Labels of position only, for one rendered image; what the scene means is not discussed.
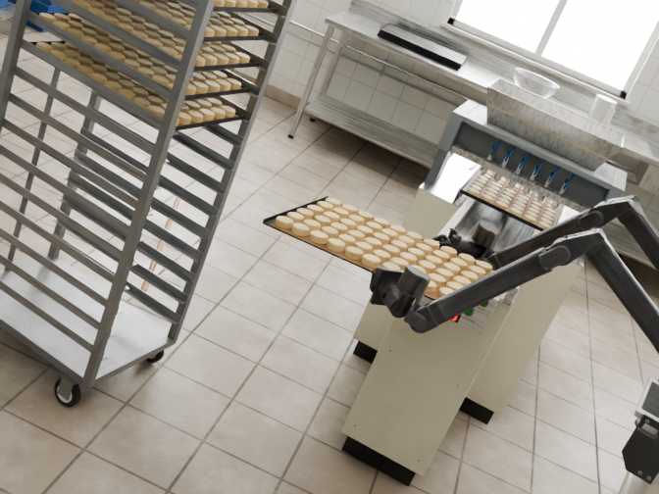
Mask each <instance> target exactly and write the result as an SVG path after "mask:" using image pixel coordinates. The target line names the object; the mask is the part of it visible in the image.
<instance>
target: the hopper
mask: <svg viewBox="0 0 659 494"><path fill-rule="evenodd" d="M486 121H487V122H488V123H490V124H494V125H496V126H498V127H500V128H502V129H504V130H507V131H509V132H511V133H513V134H515V135H517V136H520V137H522V138H524V139H526V140H527V141H529V142H531V143H534V144H536V145H538V146H540V147H542V148H544V149H547V150H549V151H551V152H553V153H555V154H557V155H560V156H562V157H564V158H566V159H568V160H570V161H572V162H575V163H577V164H579V165H581V166H583V167H585V168H588V169H590V170H592V171H594V172H595V171H596V170H597V169H598V168H599V167H601V166H602V165H603V164H604V163H606V162H607V161H608V160H609V159H610V158H612V157H613V156H614V155H615V154H617V153H618V152H619V151H620V150H621V149H623V148H624V142H625V136H626V135H625V134H623V133H621V132H619V131H617V130H615V129H613V128H610V127H608V126H606V125H604V124H602V123H598V122H596V121H594V120H592V119H589V118H587V117H585V116H583V115H581V114H578V113H576V112H574V111H572V110H569V109H567V108H565V107H563V106H561V105H558V104H556V103H554V102H552V101H550V100H547V99H545V98H543V97H541V96H539V95H536V94H534V93H532V92H530V91H527V90H526V89H524V88H522V87H520V86H517V85H515V84H513V83H511V82H509V81H506V80H504V79H502V78H500V77H499V78H498V79H496V80H495V81H494V82H492V83H491V84H489V85H488V86H487V103H486Z"/></svg>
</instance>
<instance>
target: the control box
mask: <svg viewBox="0 0 659 494"><path fill-rule="evenodd" d="M499 299H500V298H499V297H495V298H493V299H491V300H489V301H488V305H487V306H486V307H482V306H481V305H478V306H476V307H474V308H473V311H474V312H473V314H472V315H471V316H469V317H468V316H466V315H465V314H464V313H463V314H461V315H459V316H458V317H457V319H456V321H454V322H456V323H458V324H460V325H462V326H464V327H466V328H467V329H469V330H471V331H473V332H475V333H477V334H479V335H482V332H483V330H484V328H485V326H486V324H487V322H488V320H489V318H490V316H491V314H492V312H493V310H494V308H495V307H496V305H497V303H498V301H499ZM431 301H432V300H431V299H429V298H427V297H425V296H424V297H423V298H422V300H421V302H420V303H419V304H421V305H422V306H423V305H426V304H427V303H429V302H431ZM451 320H452V321H453V319H451Z"/></svg>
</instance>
